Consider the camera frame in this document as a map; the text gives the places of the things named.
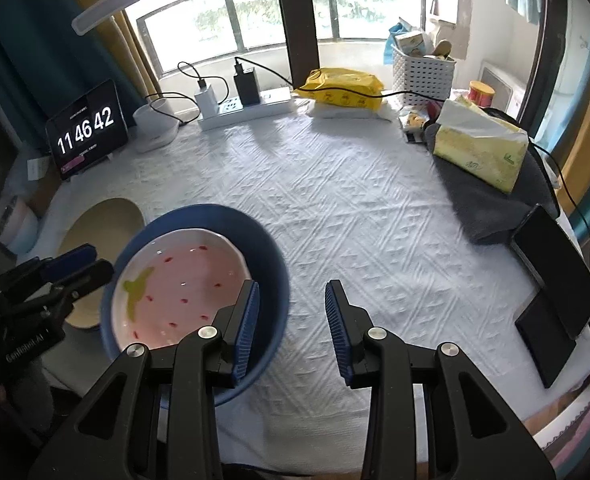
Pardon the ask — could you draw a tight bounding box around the black smartphone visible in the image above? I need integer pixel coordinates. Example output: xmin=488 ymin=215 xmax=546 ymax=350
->
xmin=511 ymin=204 xmax=590 ymax=339

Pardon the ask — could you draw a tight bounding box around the black tablet with clock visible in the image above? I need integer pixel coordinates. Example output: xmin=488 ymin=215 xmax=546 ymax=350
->
xmin=45 ymin=79 xmax=130 ymax=182

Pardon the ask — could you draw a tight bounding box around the white plastic basket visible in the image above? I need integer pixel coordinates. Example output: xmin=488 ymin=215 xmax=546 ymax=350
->
xmin=391 ymin=42 xmax=456 ymax=101

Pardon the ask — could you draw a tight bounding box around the white power strip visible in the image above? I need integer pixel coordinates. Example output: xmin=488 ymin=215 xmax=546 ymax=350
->
xmin=197 ymin=86 xmax=296 ymax=132

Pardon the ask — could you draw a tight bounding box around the white soft pack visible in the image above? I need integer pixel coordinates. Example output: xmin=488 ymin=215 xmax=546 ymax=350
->
xmin=307 ymin=100 xmax=393 ymax=123

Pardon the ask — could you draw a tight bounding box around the blue plastic bag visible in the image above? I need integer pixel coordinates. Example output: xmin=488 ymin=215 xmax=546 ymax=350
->
xmin=388 ymin=17 xmax=413 ymax=46

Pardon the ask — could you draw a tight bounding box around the yellow tissue pack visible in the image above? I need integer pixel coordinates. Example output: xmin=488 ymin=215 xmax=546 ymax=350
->
xmin=432 ymin=97 xmax=530 ymax=195

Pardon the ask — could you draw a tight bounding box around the beige carton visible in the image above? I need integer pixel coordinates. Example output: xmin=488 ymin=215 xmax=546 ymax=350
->
xmin=395 ymin=30 xmax=433 ymax=56

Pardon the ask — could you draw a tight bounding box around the orange lidded can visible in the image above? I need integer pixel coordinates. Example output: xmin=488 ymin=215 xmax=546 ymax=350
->
xmin=467 ymin=80 xmax=496 ymax=111

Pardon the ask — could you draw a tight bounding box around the black white-charger cable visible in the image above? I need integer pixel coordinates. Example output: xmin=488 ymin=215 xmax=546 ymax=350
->
xmin=176 ymin=61 xmax=207 ymax=90

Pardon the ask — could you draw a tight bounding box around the black lamp cable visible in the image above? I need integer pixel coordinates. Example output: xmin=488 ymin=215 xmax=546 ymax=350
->
xmin=145 ymin=91 xmax=201 ymax=124

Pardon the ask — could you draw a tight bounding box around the large blue bowl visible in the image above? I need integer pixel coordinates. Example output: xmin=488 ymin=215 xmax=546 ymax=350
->
xmin=99 ymin=203 xmax=291 ymax=408

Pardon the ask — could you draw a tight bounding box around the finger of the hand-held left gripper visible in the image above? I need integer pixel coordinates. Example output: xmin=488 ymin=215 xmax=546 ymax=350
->
xmin=0 ymin=244 xmax=99 ymax=302
xmin=34 ymin=259 xmax=116 ymax=322

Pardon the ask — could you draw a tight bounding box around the white outdoor appliance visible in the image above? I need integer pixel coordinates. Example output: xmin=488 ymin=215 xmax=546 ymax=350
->
xmin=477 ymin=59 xmax=528 ymax=116

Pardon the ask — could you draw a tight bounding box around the grey cloth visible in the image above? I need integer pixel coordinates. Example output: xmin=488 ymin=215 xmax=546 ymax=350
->
xmin=424 ymin=107 xmax=560 ymax=246

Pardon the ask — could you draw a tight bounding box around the dark blue curtain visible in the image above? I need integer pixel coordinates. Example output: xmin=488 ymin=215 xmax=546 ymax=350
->
xmin=0 ymin=0 xmax=146 ymax=151

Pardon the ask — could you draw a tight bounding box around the black charger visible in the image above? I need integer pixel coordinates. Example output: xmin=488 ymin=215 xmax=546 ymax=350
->
xmin=232 ymin=65 xmax=261 ymax=107

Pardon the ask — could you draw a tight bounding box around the brown cardboard piece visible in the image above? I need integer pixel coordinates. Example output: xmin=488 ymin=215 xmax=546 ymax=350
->
xmin=22 ymin=170 xmax=63 ymax=218

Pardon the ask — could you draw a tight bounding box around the pale yellow bowl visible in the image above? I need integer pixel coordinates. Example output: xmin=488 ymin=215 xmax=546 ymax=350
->
xmin=56 ymin=197 xmax=147 ymax=332

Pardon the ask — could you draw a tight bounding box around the small yellow packet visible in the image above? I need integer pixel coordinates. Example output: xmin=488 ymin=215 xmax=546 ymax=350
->
xmin=402 ymin=110 xmax=428 ymax=136

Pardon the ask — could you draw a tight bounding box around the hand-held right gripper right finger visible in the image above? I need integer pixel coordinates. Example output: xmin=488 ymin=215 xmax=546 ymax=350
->
xmin=324 ymin=280 xmax=558 ymax=480

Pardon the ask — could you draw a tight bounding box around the white textured tablecloth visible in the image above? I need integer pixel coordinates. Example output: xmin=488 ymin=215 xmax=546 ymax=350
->
xmin=38 ymin=110 xmax=590 ymax=466

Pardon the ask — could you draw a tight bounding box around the pink speckled ceramic bowl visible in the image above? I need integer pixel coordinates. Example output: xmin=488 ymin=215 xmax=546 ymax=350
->
xmin=111 ymin=228 xmax=251 ymax=353

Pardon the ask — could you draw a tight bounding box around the white charger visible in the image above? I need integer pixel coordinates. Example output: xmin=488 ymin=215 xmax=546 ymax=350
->
xmin=193 ymin=85 xmax=218 ymax=115

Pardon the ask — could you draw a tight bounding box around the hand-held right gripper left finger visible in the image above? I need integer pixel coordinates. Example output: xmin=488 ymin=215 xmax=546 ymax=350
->
xmin=28 ymin=280 xmax=261 ymax=480

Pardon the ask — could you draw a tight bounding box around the black power bank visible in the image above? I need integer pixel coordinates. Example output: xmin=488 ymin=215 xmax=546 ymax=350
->
xmin=515 ymin=294 xmax=578 ymax=390

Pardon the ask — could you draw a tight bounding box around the white desk lamp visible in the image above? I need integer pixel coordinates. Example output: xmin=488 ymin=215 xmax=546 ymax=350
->
xmin=71 ymin=0 xmax=181 ymax=153

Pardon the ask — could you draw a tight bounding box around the balcony railing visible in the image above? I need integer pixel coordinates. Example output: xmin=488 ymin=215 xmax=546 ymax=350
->
xmin=135 ymin=0 xmax=450 ymax=78

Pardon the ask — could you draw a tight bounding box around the black window frame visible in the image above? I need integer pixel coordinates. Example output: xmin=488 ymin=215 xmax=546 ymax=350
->
xmin=270 ymin=0 xmax=590 ymax=131

